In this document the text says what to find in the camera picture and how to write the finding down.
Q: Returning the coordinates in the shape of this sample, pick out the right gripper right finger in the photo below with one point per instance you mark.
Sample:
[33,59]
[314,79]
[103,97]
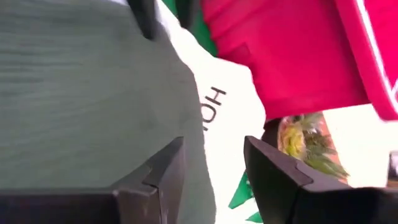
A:
[311,205]

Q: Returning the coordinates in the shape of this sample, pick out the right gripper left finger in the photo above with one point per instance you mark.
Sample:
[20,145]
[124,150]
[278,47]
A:
[93,208]

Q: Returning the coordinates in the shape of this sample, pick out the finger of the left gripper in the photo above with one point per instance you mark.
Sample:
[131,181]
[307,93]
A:
[186,12]
[144,18]

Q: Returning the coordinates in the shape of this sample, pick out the dark green garment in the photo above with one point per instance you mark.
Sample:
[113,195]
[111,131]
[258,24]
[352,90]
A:
[77,93]

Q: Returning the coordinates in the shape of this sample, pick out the red plastic laundry bin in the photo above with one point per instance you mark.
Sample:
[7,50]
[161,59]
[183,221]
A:
[295,56]

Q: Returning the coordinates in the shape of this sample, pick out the white printed tote bag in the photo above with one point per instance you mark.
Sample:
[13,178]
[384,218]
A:
[230,124]

